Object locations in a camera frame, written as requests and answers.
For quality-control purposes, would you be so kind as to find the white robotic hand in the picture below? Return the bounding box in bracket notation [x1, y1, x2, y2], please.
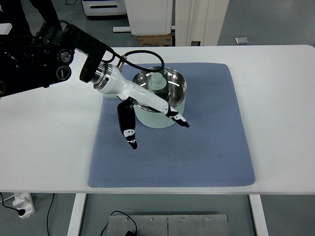
[91, 63, 189, 149]

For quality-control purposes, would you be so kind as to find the green pot with handle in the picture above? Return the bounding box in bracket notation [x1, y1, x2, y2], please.
[94, 65, 188, 131]

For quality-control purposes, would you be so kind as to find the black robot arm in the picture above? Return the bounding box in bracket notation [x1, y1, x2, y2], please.
[0, 23, 188, 149]

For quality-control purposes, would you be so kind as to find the glass lid green knob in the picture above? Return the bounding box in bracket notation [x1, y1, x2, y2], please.
[132, 67, 187, 107]

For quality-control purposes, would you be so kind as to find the blue quilted mat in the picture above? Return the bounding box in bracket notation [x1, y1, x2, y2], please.
[88, 62, 255, 188]

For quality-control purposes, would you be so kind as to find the cardboard box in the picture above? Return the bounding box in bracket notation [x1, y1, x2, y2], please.
[137, 34, 173, 47]

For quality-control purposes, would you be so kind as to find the dark floor socket box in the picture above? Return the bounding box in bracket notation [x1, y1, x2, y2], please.
[190, 41, 201, 46]

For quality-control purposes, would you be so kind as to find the white cabinet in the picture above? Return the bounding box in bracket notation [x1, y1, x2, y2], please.
[113, 0, 229, 46]

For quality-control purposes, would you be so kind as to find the small grey floor object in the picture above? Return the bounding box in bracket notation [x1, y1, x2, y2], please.
[234, 37, 249, 45]

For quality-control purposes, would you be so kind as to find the white appliance with slot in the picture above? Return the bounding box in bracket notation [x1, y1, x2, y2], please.
[81, 0, 127, 16]

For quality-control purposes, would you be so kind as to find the white power strip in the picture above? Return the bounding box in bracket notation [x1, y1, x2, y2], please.
[12, 192, 35, 219]

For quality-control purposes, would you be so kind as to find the white side table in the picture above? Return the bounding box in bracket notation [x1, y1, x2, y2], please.
[0, 23, 12, 35]

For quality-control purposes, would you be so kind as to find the person in black left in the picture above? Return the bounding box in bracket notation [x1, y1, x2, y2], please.
[0, 0, 62, 36]

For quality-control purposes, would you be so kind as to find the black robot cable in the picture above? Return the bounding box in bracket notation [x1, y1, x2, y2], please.
[104, 50, 165, 73]

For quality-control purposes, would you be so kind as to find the black floor cable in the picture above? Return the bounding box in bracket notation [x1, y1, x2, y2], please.
[46, 193, 138, 236]

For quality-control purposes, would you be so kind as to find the grey metal base plate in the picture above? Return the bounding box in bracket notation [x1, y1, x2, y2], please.
[105, 214, 230, 236]

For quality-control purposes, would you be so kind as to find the white table leg frame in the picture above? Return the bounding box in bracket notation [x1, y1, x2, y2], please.
[67, 193, 269, 236]

